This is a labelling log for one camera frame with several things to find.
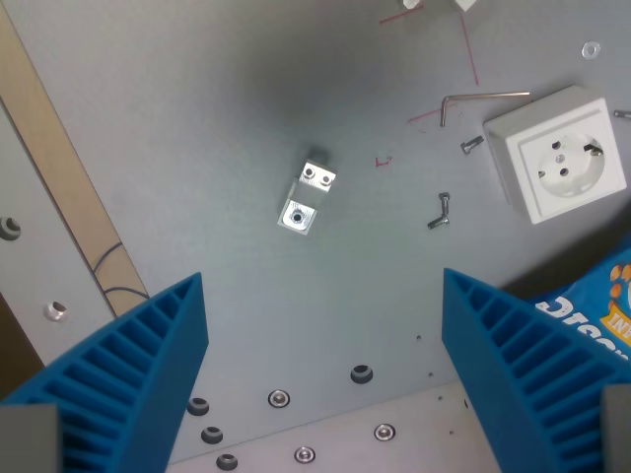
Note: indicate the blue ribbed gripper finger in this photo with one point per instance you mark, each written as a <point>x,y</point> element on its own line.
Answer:
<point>527,374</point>
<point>128,374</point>

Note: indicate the blue snack bag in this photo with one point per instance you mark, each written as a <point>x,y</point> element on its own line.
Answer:
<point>591,300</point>

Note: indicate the dark recessed socket screw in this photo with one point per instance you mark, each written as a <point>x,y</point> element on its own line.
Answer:
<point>227,462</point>

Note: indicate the light grey metal plate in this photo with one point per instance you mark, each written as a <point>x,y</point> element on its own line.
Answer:
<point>345,433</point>
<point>34,266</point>

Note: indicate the silver pan head screw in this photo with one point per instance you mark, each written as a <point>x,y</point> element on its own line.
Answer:
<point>279,398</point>
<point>304,454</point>
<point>384,432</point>

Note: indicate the small hex head bolt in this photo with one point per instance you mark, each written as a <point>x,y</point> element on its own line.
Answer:
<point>470,146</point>
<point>623,114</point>
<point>445,202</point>
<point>438,222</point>

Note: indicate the light wooden strip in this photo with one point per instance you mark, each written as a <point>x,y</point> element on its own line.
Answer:
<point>54,148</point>

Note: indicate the silver allen key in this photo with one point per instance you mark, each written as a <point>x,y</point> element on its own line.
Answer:
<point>485,95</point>

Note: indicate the silver flat washer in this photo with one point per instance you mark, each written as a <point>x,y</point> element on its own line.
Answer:
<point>584,50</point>

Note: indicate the white plastic part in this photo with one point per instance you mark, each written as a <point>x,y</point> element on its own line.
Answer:
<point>464,4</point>
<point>412,3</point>

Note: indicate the white wall power socket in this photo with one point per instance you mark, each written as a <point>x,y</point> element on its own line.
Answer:
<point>562,162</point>

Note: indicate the aluminium angle bracket block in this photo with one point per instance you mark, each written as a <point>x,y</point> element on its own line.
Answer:
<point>309,194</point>

